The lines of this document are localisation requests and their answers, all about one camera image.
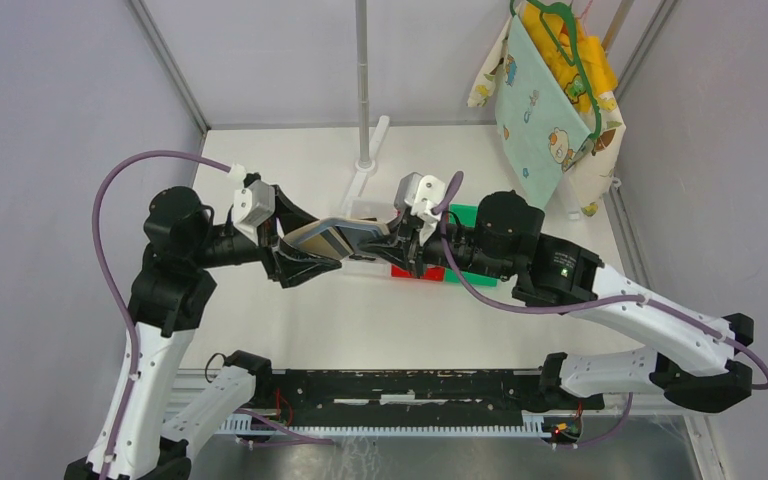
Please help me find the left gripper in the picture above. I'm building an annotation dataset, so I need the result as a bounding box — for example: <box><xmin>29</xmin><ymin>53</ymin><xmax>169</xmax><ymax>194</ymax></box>
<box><xmin>193</xmin><ymin>182</ymin><xmax>343</xmax><ymax>285</ymax></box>

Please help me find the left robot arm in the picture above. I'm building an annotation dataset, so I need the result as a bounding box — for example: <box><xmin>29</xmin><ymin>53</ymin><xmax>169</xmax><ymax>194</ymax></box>
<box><xmin>65</xmin><ymin>186</ymin><xmax>340</xmax><ymax>479</ymax></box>

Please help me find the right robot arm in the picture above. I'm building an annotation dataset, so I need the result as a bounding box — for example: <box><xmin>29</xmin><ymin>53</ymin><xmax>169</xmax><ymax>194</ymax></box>
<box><xmin>360</xmin><ymin>191</ymin><xmax>754</xmax><ymax>414</ymax></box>

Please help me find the red plastic bin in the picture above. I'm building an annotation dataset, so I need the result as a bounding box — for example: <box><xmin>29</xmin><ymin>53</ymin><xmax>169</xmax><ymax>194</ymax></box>
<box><xmin>390</xmin><ymin>263</ymin><xmax>448</xmax><ymax>284</ymax></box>

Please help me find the green plastic bin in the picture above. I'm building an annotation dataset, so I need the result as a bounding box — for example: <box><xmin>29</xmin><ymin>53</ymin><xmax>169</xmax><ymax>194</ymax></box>
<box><xmin>444</xmin><ymin>203</ymin><xmax>498</xmax><ymax>288</ymax></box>

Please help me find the grey stand pole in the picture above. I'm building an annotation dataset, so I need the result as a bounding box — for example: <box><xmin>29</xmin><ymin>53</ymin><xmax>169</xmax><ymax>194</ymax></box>
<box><xmin>354</xmin><ymin>0</ymin><xmax>370</xmax><ymax>155</ymax></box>

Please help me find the white stand base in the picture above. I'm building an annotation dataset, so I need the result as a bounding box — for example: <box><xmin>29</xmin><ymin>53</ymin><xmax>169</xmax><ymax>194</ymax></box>
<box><xmin>343</xmin><ymin>115</ymin><xmax>391</xmax><ymax>209</ymax></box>

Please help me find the mint cartoon cloth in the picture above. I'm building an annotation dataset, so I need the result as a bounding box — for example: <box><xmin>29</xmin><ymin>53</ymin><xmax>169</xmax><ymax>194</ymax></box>
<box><xmin>495</xmin><ymin>16</ymin><xmax>592</xmax><ymax>209</ymax></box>

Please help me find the cream patterned cloth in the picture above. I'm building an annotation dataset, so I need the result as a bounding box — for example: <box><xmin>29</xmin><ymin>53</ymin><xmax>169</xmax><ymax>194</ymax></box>
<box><xmin>466</xmin><ymin>1</ymin><xmax>627</xmax><ymax>216</ymax></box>

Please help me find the green clothes hanger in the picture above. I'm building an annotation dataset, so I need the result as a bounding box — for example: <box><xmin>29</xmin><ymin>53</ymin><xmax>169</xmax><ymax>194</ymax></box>
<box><xmin>509</xmin><ymin>0</ymin><xmax>605</xmax><ymax>140</ymax></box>

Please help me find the yellow cloth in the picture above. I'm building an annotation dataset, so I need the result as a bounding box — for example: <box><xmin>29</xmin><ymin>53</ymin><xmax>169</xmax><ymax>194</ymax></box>
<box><xmin>523</xmin><ymin>5</ymin><xmax>619</xmax><ymax>114</ymax></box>

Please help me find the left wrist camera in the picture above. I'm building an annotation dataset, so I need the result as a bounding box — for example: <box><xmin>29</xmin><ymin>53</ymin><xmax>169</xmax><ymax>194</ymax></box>
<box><xmin>231</xmin><ymin>180</ymin><xmax>276</xmax><ymax>244</ymax></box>

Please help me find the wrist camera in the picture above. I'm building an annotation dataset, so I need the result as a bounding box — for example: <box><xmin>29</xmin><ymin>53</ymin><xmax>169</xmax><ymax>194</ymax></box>
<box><xmin>231</xmin><ymin>180</ymin><xmax>276</xmax><ymax>244</ymax></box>
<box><xmin>393</xmin><ymin>172</ymin><xmax>459</xmax><ymax>245</ymax></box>

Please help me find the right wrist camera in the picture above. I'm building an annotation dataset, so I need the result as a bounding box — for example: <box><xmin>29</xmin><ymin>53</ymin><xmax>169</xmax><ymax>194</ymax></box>
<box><xmin>393</xmin><ymin>172</ymin><xmax>459</xmax><ymax>245</ymax></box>

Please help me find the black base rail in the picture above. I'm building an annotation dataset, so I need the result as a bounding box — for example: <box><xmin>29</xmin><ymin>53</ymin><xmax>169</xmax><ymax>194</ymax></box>
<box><xmin>243</xmin><ymin>369</ymin><xmax>605</xmax><ymax>428</ymax></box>

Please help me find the white cable duct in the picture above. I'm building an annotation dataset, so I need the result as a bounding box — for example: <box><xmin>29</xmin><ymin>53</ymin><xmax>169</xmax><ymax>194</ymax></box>
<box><xmin>215</xmin><ymin>414</ymin><xmax>551</xmax><ymax>440</ymax></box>

